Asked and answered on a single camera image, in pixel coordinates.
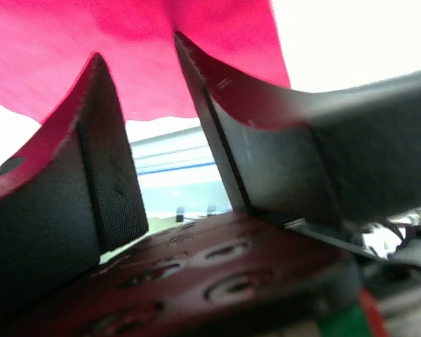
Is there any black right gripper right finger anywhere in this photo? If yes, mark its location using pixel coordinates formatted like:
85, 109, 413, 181
175, 32, 421, 225

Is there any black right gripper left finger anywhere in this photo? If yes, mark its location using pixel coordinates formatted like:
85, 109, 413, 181
0, 53, 148, 316

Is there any crimson t shirt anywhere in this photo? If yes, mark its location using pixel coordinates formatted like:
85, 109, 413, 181
0, 1, 290, 121

